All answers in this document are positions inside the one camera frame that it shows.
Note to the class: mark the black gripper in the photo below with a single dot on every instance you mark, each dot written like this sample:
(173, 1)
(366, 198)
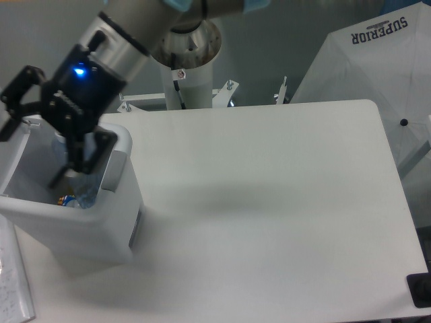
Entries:
(72, 101)

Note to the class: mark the clear plastic water bottle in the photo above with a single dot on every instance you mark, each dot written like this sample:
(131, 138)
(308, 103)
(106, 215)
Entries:
(85, 187)

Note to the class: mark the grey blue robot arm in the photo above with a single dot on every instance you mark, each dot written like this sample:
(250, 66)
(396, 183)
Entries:
(116, 46)

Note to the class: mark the white open trash can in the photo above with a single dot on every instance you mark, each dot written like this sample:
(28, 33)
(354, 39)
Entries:
(91, 216)

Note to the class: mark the blue yellow snack packet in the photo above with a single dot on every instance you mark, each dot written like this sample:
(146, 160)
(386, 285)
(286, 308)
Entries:
(67, 201)

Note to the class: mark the white umbrella with lettering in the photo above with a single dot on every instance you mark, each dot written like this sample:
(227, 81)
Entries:
(385, 60)

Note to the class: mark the black device at edge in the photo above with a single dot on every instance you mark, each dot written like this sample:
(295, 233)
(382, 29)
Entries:
(419, 286)

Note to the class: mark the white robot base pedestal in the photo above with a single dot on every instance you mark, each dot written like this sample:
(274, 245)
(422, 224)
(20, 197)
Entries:
(187, 56)

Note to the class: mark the white metal mounting bracket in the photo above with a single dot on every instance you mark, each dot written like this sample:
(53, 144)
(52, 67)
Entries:
(181, 98)

